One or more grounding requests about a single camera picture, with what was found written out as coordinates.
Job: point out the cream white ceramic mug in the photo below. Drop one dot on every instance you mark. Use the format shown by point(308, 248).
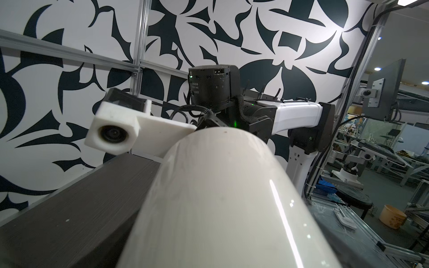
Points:
point(221, 199)

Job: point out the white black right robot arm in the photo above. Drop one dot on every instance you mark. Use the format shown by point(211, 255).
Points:
point(215, 91)

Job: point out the black monitor on stand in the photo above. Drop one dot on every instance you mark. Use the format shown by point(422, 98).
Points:
point(380, 94)

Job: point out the tan round bucket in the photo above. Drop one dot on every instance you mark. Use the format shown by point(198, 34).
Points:
point(392, 217)

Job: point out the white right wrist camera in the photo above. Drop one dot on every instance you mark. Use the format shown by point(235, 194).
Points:
point(123, 123)

